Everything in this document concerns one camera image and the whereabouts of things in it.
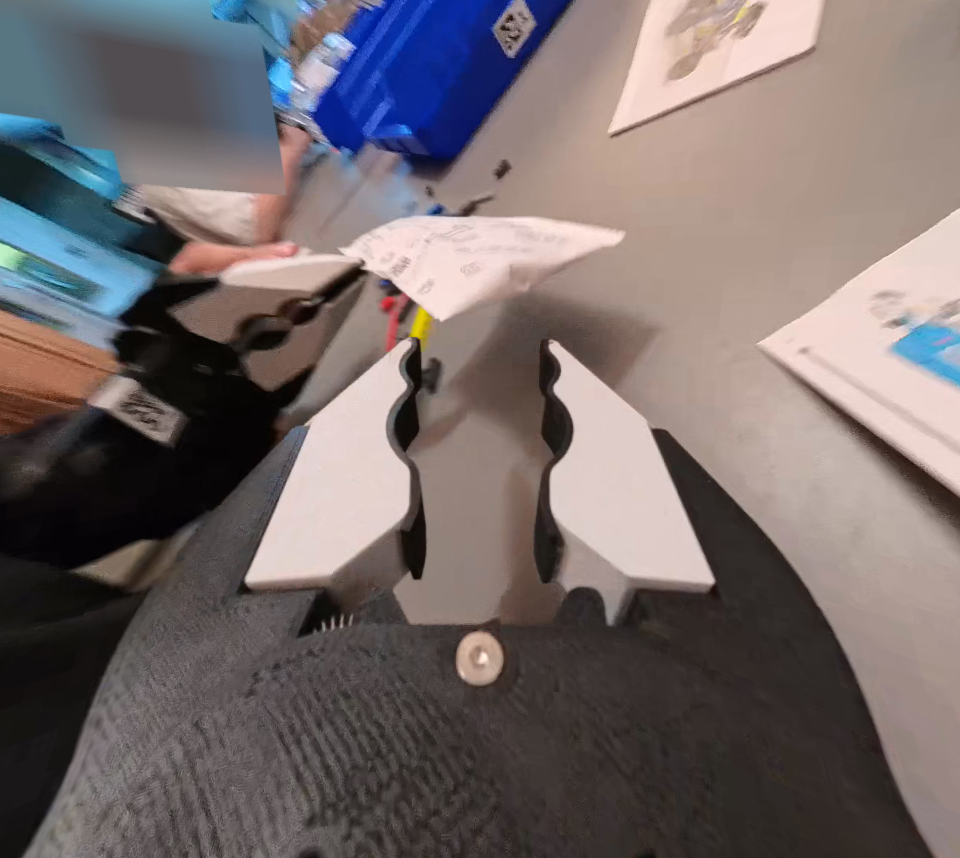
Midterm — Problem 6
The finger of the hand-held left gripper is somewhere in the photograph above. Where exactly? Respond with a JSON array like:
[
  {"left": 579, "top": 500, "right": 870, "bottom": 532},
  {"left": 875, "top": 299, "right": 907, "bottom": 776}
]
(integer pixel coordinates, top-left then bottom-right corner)
[
  {"left": 168, "top": 277, "right": 363, "bottom": 392},
  {"left": 217, "top": 252, "right": 369, "bottom": 302}
]

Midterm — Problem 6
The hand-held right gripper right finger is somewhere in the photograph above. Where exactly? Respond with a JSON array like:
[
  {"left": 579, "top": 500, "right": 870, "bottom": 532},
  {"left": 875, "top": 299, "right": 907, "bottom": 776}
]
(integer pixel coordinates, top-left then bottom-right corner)
[{"left": 532, "top": 338, "right": 717, "bottom": 627}]

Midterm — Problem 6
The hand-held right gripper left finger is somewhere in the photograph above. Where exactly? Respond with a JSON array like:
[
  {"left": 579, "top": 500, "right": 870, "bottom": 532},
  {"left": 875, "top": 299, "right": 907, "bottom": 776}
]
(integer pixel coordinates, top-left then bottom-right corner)
[{"left": 243, "top": 338, "right": 429, "bottom": 595}]

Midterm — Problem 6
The white printed paper bag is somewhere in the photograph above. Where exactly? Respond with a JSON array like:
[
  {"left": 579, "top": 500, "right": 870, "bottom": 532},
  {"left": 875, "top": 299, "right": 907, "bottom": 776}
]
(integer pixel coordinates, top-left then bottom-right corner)
[{"left": 339, "top": 215, "right": 626, "bottom": 321}]

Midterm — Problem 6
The pile of lego pieces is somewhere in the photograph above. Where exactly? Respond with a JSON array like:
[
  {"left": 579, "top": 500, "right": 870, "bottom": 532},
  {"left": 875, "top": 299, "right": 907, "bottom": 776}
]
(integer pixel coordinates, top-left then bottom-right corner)
[{"left": 378, "top": 277, "right": 445, "bottom": 396}]

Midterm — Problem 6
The wooden cabinet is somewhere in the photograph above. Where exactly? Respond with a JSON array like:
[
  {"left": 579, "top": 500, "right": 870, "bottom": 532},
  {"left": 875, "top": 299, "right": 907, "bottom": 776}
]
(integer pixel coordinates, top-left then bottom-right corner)
[{"left": 0, "top": 311, "right": 121, "bottom": 435}]

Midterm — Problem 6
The large blue plastic bin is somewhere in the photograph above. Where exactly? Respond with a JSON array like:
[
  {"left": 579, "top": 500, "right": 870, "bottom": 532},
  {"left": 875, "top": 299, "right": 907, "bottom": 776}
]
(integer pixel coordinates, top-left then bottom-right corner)
[{"left": 311, "top": 0, "right": 615, "bottom": 162}]

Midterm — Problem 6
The instruction booklet with blue picture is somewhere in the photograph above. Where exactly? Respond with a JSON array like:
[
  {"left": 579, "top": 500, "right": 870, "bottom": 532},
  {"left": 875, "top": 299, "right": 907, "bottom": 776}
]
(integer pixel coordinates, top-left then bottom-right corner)
[{"left": 757, "top": 209, "right": 960, "bottom": 495}]

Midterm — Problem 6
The white instruction booklet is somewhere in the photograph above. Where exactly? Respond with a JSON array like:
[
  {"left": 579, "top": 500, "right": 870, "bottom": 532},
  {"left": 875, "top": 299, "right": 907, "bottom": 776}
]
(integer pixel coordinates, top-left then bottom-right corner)
[{"left": 607, "top": 0, "right": 845, "bottom": 137}]

